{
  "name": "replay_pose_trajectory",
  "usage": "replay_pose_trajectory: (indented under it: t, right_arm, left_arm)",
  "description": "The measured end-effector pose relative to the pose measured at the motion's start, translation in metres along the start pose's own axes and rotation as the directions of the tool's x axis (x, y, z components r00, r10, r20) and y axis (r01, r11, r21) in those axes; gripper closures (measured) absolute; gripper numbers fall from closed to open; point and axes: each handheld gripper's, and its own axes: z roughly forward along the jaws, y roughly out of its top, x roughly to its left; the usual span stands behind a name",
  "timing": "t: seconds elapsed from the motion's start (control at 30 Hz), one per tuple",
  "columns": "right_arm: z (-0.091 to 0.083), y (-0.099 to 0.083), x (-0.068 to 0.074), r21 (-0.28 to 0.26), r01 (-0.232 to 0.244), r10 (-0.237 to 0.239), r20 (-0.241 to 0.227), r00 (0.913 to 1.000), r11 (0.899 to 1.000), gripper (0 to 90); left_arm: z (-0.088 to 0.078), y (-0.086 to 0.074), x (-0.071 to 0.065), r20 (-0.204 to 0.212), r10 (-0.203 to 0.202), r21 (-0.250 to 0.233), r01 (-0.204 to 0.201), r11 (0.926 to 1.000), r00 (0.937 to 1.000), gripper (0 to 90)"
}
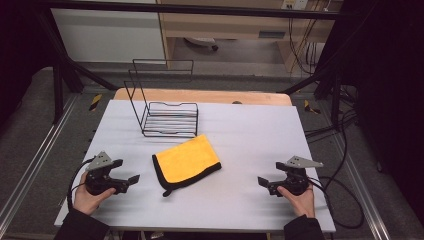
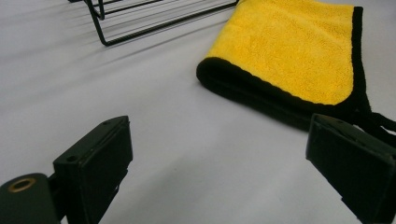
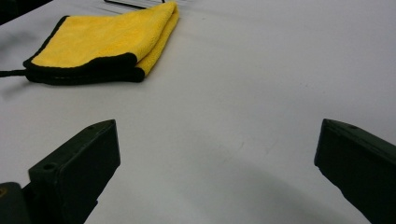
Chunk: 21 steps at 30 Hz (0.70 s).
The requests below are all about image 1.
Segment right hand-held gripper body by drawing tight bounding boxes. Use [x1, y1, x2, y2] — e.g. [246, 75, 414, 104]
[267, 155, 324, 197]

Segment white wall socket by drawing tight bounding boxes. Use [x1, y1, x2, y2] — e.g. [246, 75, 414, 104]
[281, 0, 310, 11]

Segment hanging black cables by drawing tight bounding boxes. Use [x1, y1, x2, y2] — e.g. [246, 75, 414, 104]
[287, 16, 322, 77]

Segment black floor cable loop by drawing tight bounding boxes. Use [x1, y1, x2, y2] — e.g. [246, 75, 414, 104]
[319, 113, 365, 230]

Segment person's left hand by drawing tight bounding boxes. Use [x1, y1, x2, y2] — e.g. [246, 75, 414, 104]
[73, 181, 118, 216]

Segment white cabinet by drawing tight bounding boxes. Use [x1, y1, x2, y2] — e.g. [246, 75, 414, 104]
[51, 7, 167, 64]

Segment bundle of black floor cables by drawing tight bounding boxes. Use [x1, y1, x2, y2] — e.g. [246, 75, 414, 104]
[304, 109, 358, 142]

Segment dark curtain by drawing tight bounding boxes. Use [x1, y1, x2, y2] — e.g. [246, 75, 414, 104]
[0, 0, 56, 129]
[328, 0, 424, 228]

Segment right hand-held gripper black cable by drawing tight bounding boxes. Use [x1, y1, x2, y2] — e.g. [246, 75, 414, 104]
[306, 177, 338, 231]

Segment left hand-held gripper black cable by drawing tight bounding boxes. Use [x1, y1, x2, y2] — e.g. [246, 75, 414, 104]
[67, 156, 96, 210]

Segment chair base with caster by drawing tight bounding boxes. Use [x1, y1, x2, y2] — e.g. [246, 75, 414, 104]
[184, 36, 220, 52]

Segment hand-held gripper black cable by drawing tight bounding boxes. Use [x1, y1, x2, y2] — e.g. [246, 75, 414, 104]
[67, 156, 96, 210]
[306, 177, 338, 231]

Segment yellow cloth with black trim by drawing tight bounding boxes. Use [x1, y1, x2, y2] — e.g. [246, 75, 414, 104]
[152, 133, 223, 198]

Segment aluminium floor rail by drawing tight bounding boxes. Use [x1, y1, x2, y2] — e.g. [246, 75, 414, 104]
[333, 133, 392, 240]
[0, 94, 82, 232]

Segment light wooden desk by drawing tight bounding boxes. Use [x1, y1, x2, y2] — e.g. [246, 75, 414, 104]
[156, 0, 344, 73]

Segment black horizontal frame bar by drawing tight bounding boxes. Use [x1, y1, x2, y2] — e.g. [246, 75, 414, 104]
[38, 1, 346, 20]

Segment wooden table board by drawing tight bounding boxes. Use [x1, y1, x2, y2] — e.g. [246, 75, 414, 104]
[113, 87, 293, 107]

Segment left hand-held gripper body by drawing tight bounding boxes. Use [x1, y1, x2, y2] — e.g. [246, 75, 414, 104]
[84, 150, 130, 196]

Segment black wire rack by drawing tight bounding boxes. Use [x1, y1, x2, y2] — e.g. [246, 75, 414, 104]
[123, 58, 200, 139]

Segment black metal frame stand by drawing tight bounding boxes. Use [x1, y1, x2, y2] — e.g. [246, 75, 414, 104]
[281, 59, 345, 132]
[34, 6, 120, 125]

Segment yellow black tape strip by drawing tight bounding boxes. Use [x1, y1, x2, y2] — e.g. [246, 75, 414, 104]
[88, 93, 103, 112]
[303, 99, 321, 115]

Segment person's right hand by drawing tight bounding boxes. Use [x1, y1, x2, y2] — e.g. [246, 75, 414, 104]
[276, 184, 316, 220]

